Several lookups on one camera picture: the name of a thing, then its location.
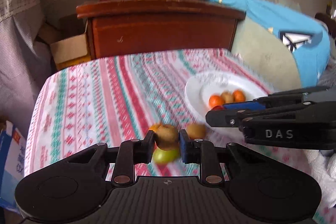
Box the green mango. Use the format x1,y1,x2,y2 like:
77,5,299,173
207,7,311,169
153,148,181,165

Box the open cardboard box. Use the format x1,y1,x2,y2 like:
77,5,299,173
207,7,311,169
38,14,91,71

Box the blue and white carton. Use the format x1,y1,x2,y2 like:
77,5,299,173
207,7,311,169
0,120,27,210

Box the blue cloth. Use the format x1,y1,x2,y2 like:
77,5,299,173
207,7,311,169
205,0,331,88

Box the brown kiwi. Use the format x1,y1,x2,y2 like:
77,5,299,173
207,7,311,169
186,123,207,140
155,124,180,151

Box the checked grey curtain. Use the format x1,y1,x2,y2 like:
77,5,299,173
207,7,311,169
0,0,58,140

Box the pale yellow round fruit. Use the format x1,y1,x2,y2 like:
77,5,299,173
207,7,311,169
220,91,235,103

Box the striped patterned tablecloth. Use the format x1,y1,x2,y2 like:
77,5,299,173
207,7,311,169
24,48,336,222

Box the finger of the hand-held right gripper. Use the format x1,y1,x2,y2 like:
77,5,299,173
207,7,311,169
205,102,311,128
223,87,332,110

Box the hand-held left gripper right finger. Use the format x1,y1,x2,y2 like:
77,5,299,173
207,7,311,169
179,129,279,185

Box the white plate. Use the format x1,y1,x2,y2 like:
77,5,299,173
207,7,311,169
184,71,271,135

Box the orange with stem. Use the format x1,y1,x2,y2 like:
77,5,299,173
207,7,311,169
233,90,246,103

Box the brown wooden cabinet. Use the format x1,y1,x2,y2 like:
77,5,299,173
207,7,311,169
76,0,246,60

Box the pale green cushion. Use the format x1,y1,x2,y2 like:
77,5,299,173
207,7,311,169
231,17,302,89

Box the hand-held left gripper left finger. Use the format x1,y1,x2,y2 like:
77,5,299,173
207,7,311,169
56,130,156,186

